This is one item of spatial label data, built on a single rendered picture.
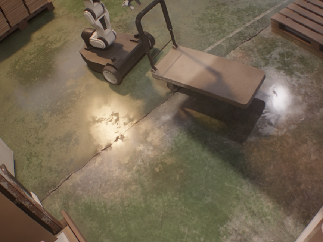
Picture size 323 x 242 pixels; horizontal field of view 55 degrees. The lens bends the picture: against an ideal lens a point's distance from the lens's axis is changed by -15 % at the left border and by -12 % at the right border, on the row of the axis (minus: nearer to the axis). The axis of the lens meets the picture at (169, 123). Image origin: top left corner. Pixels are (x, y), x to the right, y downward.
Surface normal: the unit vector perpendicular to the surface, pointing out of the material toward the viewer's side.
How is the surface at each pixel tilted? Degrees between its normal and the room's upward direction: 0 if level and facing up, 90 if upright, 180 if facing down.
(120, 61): 45
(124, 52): 0
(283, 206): 0
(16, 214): 90
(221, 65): 0
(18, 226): 90
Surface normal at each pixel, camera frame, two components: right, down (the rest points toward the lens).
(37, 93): -0.22, -0.62
